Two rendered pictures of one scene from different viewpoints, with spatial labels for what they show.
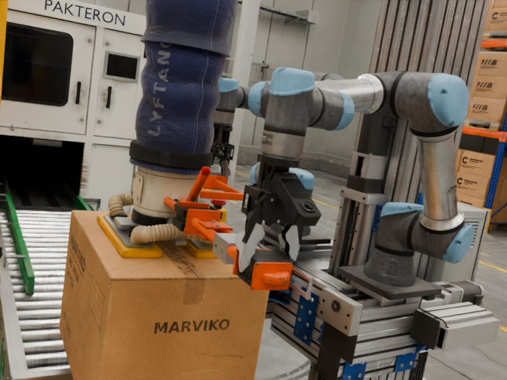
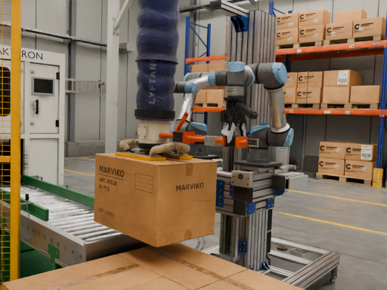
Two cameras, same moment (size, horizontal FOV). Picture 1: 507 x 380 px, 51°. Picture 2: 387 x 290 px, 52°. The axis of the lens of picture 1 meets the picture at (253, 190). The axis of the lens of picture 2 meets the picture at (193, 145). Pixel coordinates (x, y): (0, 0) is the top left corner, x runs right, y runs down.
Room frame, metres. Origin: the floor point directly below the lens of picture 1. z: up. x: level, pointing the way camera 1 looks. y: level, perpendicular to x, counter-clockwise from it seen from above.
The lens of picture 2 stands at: (-0.74, 0.61, 1.30)
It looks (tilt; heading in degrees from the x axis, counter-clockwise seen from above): 4 degrees down; 345
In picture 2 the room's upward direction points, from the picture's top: 2 degrees clockwise
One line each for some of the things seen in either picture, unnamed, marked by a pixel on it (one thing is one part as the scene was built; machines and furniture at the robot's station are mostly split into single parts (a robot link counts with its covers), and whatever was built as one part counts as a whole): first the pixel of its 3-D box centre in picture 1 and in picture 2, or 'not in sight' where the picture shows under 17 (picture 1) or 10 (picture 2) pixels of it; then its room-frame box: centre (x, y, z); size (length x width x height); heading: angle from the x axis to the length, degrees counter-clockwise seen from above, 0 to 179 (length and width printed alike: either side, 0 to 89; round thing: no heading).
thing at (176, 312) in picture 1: (152, 305); (152, 192); (1.45, 0.24, 0.87); 0.60 x 0.40 x 0.40; 28
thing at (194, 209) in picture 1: (197, 218); (183, 137); (1.23, 0.12, 1.20); 0.10 x 0.08 x 0.06; 118
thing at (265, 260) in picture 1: (262, 268); (234, 141); (0.92, -0.04, 1.20); 0.08 x 0.07 x 0.05; 28
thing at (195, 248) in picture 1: (192, 231); (166, 152); (1.49, 0.16, 1.10); 0.34 x 0.10 x 0.05; 28
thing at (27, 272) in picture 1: (8, 231); (0, 196); (2.78, 1.28, 0.60); 1.60 x 0.10 x 0.09; 29
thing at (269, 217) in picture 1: (272, 189); (233, 110); (0.95, -0.03, 1.34); 0.09 x 0.08 x 0.12; 29
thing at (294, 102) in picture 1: (290, 102); (236, 74); (0.94, -0.04, 1.50); 0.09 x 0.08 x 0.11; 135
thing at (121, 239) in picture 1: (127, 229); (139, 153); (1.41, 0.32, 1.10); 0.34 x 0.10 x 0.05; 28
